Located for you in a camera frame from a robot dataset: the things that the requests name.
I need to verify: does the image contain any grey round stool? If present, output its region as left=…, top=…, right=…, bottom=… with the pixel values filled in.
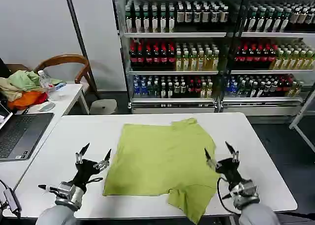
left=89, top=98, right=118, bottom=115

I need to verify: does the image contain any white work table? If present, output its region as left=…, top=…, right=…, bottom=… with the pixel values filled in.
left=14, top=112, right=298, bottom=221

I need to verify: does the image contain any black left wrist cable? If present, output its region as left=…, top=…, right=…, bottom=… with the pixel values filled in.
left=37, top=177, right=104, bottom=193

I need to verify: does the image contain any clear plastic water bottle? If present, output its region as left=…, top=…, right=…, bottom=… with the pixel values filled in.
left=38, top=70, right=52, bottom=98

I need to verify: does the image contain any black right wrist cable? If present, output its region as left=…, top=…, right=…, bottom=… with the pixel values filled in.
left=216, top=177, right=241, bottom=215

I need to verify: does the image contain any crumpled green cloth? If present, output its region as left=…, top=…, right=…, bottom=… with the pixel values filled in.
left=8, top=70, right=62, bottom=92

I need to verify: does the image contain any shelf with drink bottles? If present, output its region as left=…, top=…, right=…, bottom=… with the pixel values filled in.
left=112, top=0, right=232, bottom=115
left=221, top=0, right=315, bottom=118

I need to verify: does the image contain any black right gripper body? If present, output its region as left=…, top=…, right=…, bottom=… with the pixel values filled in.
left=215, top=158, right=246, bottom=187

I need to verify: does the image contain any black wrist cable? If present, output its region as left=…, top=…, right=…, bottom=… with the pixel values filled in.
left=216, top=177, right=241, bottom=215
left=37, top=177, right=104, bottom=193

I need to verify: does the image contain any white metal frame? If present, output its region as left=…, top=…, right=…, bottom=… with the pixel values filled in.
left=288, top=89, right=315, bottom=159

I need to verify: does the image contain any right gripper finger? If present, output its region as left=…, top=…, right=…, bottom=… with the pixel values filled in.
left=224, top=141, right=240, bottom=164
left=204, top=148, right=220, bottom=170

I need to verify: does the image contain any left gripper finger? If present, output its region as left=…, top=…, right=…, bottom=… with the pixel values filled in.
left=93, top=148, right=112, bottom=172
left=75, top=143, right=90, bottom=164

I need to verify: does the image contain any crumpled beige cloth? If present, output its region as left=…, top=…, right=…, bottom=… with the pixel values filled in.
left=0, top=77, right=25, bottom=103

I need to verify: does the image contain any brown wooden chair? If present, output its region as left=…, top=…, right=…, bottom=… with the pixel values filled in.
left=33, top=54, right=91, bottom=93

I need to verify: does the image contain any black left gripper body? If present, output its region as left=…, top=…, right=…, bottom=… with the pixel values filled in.
left=73, top=158, right=99, bottom=187

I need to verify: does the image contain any grey computer mouse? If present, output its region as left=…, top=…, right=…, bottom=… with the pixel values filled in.
left=39, top=102, right=56, bottom=112

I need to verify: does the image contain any white side table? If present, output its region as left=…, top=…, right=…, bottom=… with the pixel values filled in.
left=0, top=83, right=90, bottom=189

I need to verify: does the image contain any crumpled orange cloth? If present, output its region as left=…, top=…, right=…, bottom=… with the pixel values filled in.
left=7, top=91, right=49, bottom=110

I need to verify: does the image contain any black slanted pole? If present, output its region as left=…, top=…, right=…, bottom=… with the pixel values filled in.
left=63, top=0, right=101, bottom=100

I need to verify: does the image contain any light green shirt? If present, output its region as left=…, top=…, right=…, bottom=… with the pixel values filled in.
left=102, top=117, right=221, bottom=225

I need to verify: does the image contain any grey adapter hub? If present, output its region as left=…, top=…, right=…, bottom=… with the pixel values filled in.
left=1, top=188, right=23, bottom=213

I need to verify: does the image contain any dark grey laptop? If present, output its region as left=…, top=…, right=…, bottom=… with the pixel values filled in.
left=0, top=103, right=55, bottom=161

